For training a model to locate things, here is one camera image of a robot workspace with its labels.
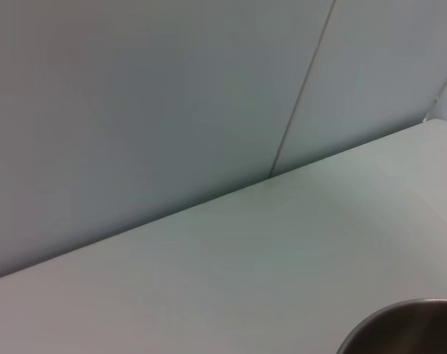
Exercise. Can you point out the stainless steel mixing bowl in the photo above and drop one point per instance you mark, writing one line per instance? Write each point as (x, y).
(411, 328)

